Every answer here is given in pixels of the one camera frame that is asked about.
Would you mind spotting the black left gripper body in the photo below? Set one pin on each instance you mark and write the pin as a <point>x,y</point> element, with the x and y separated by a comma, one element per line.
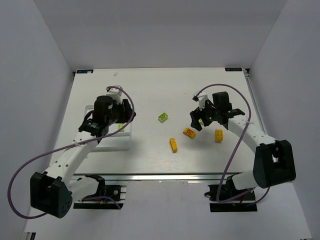
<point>125,110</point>

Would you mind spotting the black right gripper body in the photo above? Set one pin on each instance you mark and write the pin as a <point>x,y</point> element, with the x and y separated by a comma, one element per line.
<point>202,116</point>

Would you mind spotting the pale green curved studded lego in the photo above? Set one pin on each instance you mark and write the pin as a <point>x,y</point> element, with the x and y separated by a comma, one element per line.
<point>121,127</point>

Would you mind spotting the pale green upside-down square lego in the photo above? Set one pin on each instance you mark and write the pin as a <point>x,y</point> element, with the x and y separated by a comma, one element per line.
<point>201,122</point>

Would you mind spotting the pale green upside-down curved lego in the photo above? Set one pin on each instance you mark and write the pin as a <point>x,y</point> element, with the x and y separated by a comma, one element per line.
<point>162,117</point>

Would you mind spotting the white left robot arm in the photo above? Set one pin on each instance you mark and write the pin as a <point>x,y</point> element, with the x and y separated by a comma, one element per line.
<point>53,191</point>

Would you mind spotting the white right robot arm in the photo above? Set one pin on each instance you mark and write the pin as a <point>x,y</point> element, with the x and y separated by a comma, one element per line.
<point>273,159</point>

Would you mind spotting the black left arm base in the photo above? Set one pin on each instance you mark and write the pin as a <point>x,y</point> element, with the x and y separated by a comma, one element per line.
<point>111,197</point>

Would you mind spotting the yellow curved lego brick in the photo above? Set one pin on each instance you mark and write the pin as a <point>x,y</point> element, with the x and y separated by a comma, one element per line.
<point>218,135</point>

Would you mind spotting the white sorting tray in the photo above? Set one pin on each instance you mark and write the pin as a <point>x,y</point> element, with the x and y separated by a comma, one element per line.
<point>115,143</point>

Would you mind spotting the orange upside-down lego brick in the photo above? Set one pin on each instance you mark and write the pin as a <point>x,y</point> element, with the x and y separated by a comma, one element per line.
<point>189,133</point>

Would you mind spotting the blue label sticker right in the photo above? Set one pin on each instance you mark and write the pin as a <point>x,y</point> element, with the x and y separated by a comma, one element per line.
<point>233,69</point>

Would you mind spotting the blue label sticker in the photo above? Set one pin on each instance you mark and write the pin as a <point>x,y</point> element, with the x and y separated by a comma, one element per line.
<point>233,69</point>
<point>84,71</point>

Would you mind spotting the blue label sticker left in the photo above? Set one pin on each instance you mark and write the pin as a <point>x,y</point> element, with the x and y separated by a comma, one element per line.
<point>84,71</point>

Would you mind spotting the yellow long lego brick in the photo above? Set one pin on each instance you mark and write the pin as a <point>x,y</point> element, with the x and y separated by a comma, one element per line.
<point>173,145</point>

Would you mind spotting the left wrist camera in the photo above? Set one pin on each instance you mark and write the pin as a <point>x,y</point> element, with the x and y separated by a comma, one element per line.
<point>114,93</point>

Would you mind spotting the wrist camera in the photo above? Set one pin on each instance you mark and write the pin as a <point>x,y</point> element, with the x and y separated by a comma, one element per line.
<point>200,97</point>
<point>114,93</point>

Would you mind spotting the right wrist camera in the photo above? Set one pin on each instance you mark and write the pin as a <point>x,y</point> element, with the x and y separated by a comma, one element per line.
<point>200,97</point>

